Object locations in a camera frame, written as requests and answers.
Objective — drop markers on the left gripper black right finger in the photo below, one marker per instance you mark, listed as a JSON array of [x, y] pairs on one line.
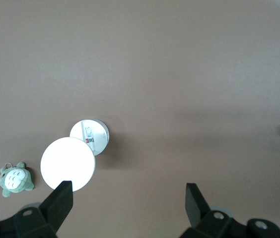
[[197, 210]]

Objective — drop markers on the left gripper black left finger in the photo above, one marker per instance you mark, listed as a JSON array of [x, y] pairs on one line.
[[55, 210]]

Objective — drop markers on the white round desk lamp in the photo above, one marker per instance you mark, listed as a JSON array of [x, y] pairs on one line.
[[68, 163]]

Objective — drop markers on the grey-green totoro plush toy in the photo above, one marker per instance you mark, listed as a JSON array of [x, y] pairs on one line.
[[14, 179]]

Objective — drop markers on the brown table mat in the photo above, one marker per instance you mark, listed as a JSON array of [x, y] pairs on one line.
[[155, 74]]

